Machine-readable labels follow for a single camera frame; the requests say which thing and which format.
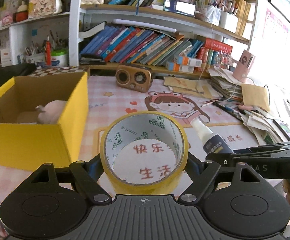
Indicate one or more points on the checkered wooden chess box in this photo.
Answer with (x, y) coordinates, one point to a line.
(59, 70)

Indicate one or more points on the pink plush toy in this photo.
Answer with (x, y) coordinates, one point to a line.
(48, 114)

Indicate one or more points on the yellow tape roll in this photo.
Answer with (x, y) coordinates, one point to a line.
(144, 153)

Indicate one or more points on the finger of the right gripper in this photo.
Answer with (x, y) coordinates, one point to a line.
(226, 159)

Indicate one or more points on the yellow cardboard box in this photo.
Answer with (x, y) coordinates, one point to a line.
(25, 142)

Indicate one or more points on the pink cartoon desk mat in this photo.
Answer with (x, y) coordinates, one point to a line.
(108, 102)

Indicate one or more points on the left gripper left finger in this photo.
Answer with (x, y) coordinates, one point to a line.
(85, 177)

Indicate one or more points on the messy paper stack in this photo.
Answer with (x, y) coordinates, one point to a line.
(268, 127)

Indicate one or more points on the white bookshelf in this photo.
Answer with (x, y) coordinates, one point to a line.
(26, 24)

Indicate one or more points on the flat cardboard pieces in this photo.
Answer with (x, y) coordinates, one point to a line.
(197, 88)

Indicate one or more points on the orange white medicine boxes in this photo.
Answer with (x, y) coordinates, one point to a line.
(183, 64)

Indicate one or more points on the pink paper cup holder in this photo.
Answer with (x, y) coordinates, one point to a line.
(243, 66)

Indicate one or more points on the green lid white tub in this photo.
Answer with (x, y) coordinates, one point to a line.
(59, 58)

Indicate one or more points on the red bottle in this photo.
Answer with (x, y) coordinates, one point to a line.
(48, 51)

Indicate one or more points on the row of leaning books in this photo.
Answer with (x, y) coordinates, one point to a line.
(110, 43)

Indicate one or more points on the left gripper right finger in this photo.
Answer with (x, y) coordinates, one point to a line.
(203, 175)

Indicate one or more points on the brown kraft envelope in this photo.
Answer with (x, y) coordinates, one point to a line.
(255, 96)

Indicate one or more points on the brown retro radio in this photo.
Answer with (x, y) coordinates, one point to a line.
(134, 77)

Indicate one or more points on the phone on upper shelf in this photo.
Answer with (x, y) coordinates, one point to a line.
(179, 7)

